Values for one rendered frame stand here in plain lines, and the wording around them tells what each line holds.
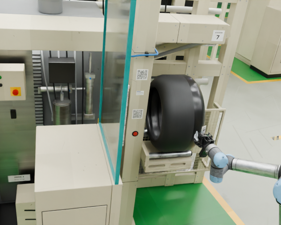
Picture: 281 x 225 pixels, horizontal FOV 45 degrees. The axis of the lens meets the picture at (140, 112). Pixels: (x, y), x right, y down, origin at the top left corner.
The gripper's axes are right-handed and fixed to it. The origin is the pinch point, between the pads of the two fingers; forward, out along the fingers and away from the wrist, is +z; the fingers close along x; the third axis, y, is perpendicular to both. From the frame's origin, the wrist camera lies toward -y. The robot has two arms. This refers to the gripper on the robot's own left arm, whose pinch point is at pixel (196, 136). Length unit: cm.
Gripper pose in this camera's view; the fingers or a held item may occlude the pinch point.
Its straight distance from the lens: 218.5
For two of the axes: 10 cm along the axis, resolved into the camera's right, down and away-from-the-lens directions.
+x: -9.6, 0.3, -2.7
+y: 0.8, -9.2, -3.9
